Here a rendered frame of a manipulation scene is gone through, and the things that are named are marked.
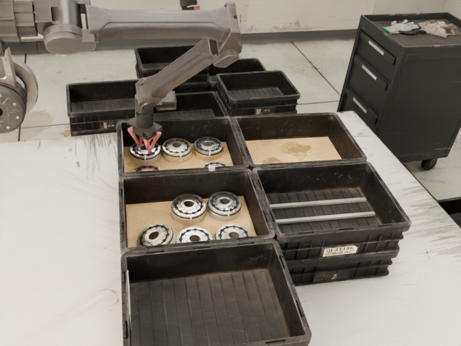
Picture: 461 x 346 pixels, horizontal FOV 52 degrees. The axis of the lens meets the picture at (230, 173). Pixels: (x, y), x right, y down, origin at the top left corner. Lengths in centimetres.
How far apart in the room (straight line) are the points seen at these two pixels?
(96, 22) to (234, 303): 73
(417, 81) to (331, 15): 226
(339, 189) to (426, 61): 130
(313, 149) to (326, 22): 323
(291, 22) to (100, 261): 364
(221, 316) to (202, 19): 70
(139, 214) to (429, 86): 191
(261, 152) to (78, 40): 89
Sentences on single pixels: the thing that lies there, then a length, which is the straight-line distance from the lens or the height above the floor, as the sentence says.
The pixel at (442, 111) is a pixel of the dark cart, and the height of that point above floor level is 48.
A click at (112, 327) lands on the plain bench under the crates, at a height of 70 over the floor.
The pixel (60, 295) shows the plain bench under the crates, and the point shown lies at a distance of 145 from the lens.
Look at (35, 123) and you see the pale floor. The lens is 347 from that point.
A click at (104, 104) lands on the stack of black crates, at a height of 49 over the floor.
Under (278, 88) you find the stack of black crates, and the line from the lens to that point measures 287.
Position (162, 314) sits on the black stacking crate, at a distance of 122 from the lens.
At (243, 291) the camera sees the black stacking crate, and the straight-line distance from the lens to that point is 127.
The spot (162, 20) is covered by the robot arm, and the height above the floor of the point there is 144.
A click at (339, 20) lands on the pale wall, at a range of 499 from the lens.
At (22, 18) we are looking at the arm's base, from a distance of 103.
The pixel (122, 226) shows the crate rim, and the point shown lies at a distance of 129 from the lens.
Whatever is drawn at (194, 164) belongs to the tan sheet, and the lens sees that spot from 163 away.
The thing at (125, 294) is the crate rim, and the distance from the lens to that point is 113.
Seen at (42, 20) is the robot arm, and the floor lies 146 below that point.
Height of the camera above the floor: 183
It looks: 38 degrees down
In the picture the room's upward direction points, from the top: 6 degrees clockwise
